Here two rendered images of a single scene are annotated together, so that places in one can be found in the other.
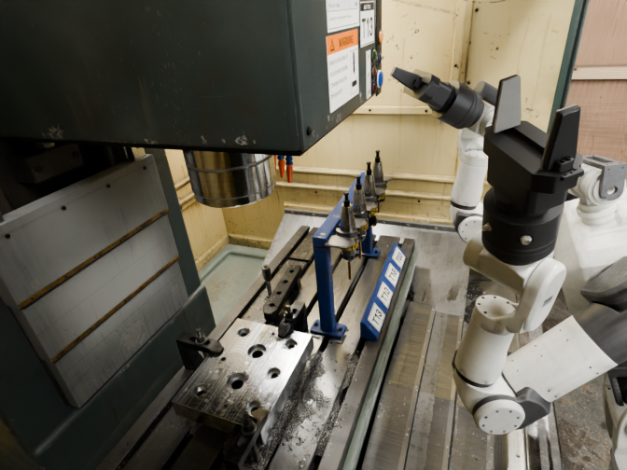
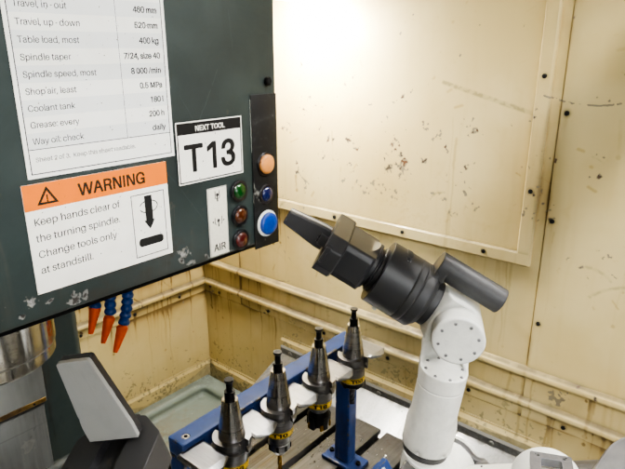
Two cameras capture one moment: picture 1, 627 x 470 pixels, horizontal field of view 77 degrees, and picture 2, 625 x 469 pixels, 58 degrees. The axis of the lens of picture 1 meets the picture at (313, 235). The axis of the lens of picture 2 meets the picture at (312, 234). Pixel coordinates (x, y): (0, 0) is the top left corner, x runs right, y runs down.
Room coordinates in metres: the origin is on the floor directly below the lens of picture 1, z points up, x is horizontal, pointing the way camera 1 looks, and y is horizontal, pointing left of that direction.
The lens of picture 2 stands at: (0.21, -0.43, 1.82)
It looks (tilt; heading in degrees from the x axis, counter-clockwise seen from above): 18 degrees down; 16
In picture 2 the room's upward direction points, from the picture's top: straight up
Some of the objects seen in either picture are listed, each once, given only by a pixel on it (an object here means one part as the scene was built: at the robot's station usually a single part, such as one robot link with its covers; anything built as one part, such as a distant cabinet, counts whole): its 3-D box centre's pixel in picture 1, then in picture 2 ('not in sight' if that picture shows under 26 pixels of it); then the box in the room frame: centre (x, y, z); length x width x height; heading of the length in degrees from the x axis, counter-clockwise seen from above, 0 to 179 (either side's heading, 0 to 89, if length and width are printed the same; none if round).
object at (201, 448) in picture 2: (341, 242); (205, 459); (0.87, -0.07, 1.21); 0.07 x 0.05 x 0.01; 66
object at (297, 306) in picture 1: (292, 324); not in sight; (0.84, 0.08, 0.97); 0.13 x 0.03 x 0.15; 156
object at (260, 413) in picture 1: (250, 442); not in sight; (0.50, 0.17, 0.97); 0.13 x 0.03 x 0.15; 156
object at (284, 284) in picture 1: (283, 295); not in sight; (1.04, 0.11, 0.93); 0.26 x 0.05 x 0.06; 161
